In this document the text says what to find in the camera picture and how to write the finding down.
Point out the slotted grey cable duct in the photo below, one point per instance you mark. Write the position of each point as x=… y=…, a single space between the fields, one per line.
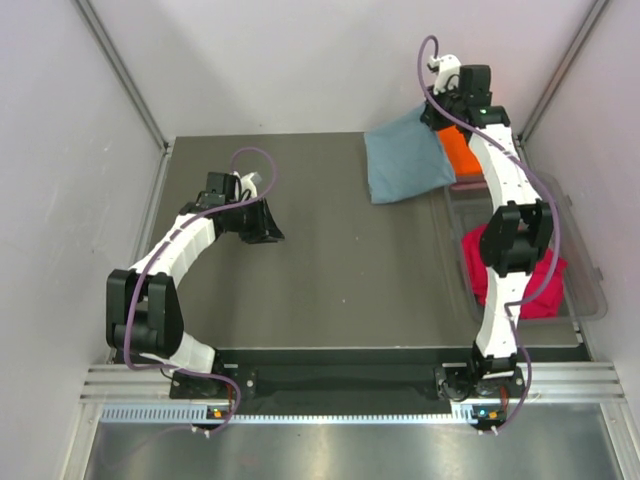
x=201 y=414

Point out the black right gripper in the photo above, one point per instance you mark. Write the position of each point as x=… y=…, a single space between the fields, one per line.
x=430 y=119

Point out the left vertical frame post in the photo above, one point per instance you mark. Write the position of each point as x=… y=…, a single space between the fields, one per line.
x=95 y=25

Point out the right vertical frame post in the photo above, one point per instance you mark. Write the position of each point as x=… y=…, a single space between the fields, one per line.
x=595 y=12

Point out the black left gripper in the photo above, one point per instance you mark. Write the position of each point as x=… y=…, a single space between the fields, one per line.
x=265 y=229

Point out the grey aluminium frame rail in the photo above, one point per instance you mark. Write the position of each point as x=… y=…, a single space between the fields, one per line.
x=564 y=382

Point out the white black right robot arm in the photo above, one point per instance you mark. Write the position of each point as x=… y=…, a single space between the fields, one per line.
x=517 y=236

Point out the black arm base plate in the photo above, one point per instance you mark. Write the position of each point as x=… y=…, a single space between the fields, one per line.
x=427 y=373

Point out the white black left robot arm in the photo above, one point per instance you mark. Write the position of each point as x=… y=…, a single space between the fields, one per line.
x=143 y=313

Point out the folded pink t-shirt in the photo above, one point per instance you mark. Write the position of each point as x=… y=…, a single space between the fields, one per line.
x=468 y=182

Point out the light blue t-shirt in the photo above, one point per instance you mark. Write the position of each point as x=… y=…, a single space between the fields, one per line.
x=405 y=159

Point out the vertical frame post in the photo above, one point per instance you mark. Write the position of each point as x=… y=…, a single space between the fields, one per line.
x=595 y=12
x=95 y=25

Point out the clear plastic bin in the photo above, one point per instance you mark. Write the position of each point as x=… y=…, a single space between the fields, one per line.
x=583 y=298

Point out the folded orange t-shirt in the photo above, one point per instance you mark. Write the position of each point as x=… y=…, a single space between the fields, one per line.
x=463 y=161

